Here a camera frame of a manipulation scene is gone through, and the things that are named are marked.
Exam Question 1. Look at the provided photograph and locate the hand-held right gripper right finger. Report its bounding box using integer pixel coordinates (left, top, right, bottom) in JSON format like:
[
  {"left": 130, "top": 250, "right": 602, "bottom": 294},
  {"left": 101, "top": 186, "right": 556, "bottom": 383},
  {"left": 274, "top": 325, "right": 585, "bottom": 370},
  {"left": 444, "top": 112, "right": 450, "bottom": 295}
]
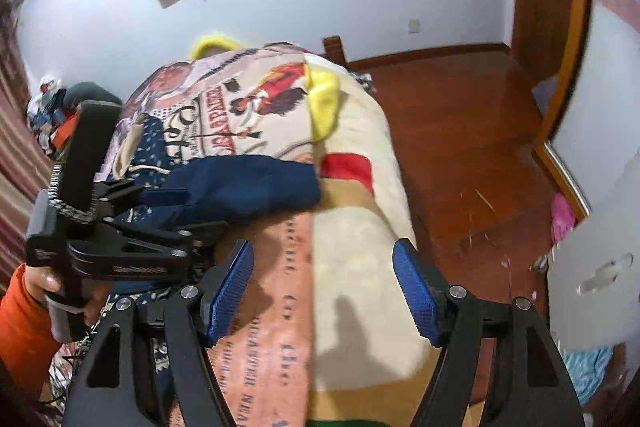
[{"left": 392, "top": 238, "right": 586, "bottom": 427}]

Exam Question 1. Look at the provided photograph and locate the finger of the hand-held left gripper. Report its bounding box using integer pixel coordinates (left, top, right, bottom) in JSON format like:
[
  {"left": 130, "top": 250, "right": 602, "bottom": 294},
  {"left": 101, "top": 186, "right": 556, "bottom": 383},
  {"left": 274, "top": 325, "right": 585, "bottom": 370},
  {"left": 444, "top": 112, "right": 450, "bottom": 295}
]
[
  {"left": 94, "top": 181, "right": 191, "bottom": 220},
  {"left": 69, "top": 221, "right": 229, "bottom": 284}
]

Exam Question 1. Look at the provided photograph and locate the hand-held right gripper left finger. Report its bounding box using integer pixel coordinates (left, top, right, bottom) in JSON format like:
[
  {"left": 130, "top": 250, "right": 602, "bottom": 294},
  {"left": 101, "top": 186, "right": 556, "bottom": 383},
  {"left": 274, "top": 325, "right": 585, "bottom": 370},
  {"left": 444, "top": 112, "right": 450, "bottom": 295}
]
[{"left": 60, "top": 239, "right": 256, "bottom": 427}]

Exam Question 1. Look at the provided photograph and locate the navy patterned garment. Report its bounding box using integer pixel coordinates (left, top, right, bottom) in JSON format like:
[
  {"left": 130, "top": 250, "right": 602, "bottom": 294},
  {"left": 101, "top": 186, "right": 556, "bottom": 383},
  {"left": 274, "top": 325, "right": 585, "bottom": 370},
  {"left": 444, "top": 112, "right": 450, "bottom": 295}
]
[{"left": 75, "top": 114, "right": 321, "bottom": 388}]

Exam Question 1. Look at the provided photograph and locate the pile of clothes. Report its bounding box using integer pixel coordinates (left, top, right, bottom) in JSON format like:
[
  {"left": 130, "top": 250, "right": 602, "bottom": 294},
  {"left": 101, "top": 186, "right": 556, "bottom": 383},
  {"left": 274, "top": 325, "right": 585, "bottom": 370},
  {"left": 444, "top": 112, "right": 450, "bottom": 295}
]
[{"left": 27, "top": 77, "right": 76, "bottom": 152}]

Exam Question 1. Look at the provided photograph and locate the person's left hand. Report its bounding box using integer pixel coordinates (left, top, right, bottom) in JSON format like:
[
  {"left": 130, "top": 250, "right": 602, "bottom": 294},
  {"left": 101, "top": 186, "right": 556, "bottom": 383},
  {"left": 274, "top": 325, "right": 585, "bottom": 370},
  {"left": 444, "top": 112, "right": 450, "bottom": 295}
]
[{"left": 22, "top": 263, "right": 65, "bottom": 308}]

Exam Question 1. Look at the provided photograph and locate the grey plush item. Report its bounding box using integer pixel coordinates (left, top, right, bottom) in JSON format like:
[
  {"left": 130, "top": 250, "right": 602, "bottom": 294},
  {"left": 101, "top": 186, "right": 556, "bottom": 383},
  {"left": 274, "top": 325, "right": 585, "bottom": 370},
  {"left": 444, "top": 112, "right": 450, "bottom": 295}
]
[{"left": 65, "top": 82, "right": 123, "bottom": 108}]

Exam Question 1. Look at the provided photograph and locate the newspaper print blanket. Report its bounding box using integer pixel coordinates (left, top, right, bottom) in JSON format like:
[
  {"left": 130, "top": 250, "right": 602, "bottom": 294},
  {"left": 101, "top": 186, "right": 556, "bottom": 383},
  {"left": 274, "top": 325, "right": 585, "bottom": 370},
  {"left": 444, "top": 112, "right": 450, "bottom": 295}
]
[{"left": 190, "top": 36, "right": 441, "bottom": 427}]

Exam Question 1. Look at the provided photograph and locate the striped curtain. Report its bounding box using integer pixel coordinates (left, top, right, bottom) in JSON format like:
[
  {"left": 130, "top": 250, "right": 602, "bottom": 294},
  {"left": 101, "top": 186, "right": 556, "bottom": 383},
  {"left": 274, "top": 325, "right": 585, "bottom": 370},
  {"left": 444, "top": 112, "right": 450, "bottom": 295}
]
[{"left": 0, "top": 2, "right": 56, "bottom": 278}]

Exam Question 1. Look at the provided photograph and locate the pink cloth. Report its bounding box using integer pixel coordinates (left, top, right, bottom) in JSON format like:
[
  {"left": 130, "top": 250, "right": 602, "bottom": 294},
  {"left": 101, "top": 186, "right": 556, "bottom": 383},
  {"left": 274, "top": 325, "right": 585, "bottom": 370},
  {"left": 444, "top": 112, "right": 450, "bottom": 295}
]
[{"left": 550, "top": 193, "right": 577, "bottom": 244}]

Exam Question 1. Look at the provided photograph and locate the teal cloth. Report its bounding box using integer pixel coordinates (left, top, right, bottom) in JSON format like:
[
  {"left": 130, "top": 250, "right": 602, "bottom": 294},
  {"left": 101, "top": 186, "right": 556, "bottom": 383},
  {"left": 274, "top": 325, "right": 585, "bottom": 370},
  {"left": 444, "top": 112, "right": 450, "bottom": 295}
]
[{"left": 562, "top": 346, "right": 616, "bottom": 408}]

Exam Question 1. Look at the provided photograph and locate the white cutout board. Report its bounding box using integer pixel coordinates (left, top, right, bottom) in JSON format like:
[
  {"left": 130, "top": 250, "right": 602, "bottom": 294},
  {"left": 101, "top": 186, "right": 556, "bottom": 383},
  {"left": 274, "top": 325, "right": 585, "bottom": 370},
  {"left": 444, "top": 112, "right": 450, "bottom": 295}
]
[{"left": 545, "top": 152, "right": 640, "bottom": 358}]

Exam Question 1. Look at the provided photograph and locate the wooden bed post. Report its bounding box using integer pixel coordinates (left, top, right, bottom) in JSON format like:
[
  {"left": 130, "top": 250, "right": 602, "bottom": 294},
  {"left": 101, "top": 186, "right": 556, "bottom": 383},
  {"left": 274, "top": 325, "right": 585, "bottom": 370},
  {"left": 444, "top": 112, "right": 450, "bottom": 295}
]
[{"left": 322, "top": 36, "right": 351, "bottom": 70}]

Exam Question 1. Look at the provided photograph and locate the wooden door frame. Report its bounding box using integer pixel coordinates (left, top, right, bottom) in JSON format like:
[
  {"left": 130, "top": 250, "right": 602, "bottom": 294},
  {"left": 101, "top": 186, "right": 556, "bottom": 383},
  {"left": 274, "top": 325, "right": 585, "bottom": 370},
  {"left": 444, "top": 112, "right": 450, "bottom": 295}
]
[{"left": 507, "top": 0, "right": 593, "bottom": 223}]

